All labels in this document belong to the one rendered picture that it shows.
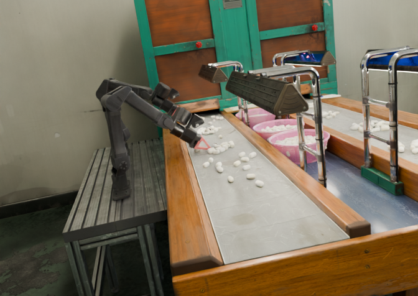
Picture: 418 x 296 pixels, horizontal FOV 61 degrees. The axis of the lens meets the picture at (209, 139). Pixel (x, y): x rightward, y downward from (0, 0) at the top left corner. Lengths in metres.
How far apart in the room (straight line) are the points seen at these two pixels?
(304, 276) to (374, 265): 0.17
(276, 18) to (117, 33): 1.41
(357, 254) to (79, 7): 2.95
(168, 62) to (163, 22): 0.27
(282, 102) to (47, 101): 2.80
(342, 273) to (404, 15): 3.64
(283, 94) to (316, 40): 1.97
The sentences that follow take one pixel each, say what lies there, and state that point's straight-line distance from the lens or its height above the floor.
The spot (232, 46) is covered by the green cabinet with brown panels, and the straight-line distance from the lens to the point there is 2.58.
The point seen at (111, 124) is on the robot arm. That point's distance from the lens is 1.52.
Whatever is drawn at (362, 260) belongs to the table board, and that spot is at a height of 0.69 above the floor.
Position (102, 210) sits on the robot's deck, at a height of 0.67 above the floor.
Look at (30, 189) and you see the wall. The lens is 3.64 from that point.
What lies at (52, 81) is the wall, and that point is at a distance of 3.40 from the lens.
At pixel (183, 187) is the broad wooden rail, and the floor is 0.76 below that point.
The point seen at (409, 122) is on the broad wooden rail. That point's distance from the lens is 1.83.
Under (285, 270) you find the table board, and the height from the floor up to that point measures 0.71.
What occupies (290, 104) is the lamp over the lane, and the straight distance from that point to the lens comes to 0.83.
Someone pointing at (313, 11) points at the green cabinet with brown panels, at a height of 1.35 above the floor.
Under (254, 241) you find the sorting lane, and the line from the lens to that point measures 0.92.
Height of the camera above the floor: 1.21
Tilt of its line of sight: 14 degrees down
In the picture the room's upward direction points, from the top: 9 degrees counter-clockwise
